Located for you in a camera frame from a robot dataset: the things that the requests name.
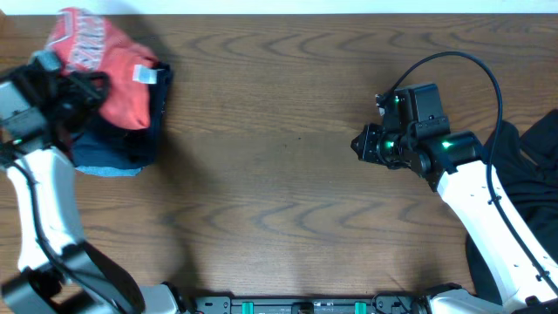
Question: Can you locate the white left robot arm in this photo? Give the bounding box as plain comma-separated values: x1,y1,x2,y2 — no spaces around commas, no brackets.
1,51,187,313

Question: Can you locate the orange polo shirt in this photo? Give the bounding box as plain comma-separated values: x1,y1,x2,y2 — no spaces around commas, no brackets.
45,7,159,130

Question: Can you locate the black garment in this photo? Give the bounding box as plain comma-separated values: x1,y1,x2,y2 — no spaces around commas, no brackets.
465,108,558,306

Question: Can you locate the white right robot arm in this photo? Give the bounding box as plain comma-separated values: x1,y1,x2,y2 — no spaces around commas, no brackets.
350,79,557,313

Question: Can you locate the folded navy blue garment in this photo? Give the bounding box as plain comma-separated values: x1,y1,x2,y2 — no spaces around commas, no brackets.
72,62,174,170

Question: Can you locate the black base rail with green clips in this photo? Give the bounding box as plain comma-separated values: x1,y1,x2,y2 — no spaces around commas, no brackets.
194,293,429,314

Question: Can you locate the light blue folded garment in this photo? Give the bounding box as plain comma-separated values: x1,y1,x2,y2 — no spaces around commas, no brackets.
76,166,143,178

